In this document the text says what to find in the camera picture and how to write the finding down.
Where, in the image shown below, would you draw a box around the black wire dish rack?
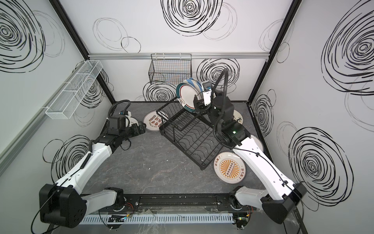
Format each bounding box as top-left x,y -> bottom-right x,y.
156,98 -> 223,170

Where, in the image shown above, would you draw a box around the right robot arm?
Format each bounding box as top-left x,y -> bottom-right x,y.
193,68 -> 307,224

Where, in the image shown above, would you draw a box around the cream plate with cat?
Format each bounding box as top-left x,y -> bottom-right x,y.
233,110 -> 243,124

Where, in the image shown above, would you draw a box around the white plate red characters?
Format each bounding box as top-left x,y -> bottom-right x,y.
143,111 -> 169,132

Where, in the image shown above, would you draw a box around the blue striped plate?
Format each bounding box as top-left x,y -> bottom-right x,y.
183,78 -> 204,93

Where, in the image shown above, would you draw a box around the orange sunburst plate front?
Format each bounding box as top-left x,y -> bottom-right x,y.
213,152 -> 246,184

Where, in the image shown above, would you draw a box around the orange sunburst plate back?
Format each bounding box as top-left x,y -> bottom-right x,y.
251,135 -> 264,152

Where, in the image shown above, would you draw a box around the black wire wall basket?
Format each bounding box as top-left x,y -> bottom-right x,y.
148,53 -> 192,84

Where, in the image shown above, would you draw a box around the white slotted cable duct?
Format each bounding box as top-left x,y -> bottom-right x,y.
80,213 -> 234,226

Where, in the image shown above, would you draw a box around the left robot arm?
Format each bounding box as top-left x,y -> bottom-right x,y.
36,99 -> 146,228

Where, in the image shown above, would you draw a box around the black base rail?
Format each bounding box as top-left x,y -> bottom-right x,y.
87,192 -> 264,213

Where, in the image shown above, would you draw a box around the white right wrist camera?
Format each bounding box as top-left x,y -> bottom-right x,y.
202,81 -> 212,106

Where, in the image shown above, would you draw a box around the white mesh wall shelf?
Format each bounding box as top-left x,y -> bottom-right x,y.
45,60 -> 103,120

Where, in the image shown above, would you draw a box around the orange sunburst plate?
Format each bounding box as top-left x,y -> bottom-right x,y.
251,135 -> 264,152
213,152 -> 246,184

